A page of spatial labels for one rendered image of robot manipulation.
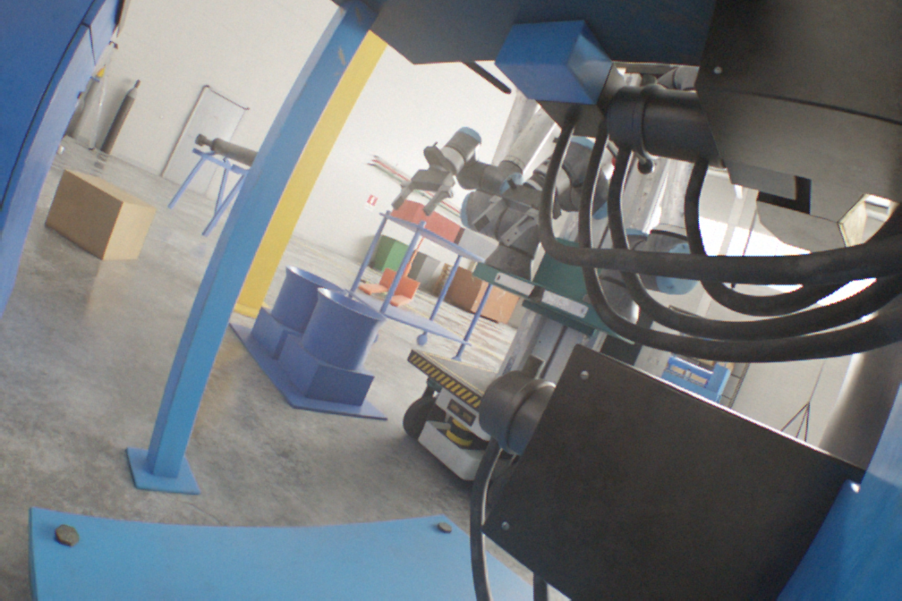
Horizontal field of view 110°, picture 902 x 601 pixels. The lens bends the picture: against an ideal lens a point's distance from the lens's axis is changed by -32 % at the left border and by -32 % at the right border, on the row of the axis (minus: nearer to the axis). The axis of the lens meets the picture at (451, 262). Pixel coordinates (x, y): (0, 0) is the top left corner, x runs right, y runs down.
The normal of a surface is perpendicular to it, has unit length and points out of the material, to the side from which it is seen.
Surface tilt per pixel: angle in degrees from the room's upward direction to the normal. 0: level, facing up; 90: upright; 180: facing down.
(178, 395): 90
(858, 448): 90
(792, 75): 90
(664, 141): 146
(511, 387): 56
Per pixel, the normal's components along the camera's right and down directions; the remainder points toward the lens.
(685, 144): -0.69, 0.58
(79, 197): 0.12, 0.02
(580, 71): 0.66, 0.28
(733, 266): -0.89, -0.34
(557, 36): -0.63, -0.31
